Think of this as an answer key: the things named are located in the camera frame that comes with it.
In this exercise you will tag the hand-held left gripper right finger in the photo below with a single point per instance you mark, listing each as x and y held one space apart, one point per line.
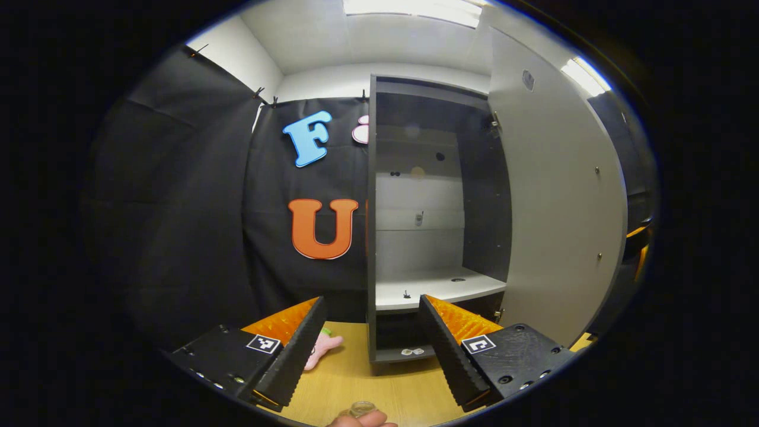
450 356

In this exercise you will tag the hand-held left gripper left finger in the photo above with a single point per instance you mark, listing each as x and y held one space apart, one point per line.
296 356

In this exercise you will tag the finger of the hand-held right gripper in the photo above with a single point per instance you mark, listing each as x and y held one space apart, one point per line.
641 264

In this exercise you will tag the clear glass bottle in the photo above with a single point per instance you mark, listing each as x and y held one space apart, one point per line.
363 408

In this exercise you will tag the grey cabinet door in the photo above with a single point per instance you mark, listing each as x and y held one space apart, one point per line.
557 207

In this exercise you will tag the pink white plush toy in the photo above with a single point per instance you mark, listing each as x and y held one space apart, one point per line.
323 350

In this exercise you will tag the black backdrop cloth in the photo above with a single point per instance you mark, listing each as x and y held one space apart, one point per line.
178 207

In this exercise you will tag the small ceiling light panel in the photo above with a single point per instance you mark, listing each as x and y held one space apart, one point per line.
587 77

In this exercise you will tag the long ceiling light panel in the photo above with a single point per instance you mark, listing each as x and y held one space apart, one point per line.
415 9

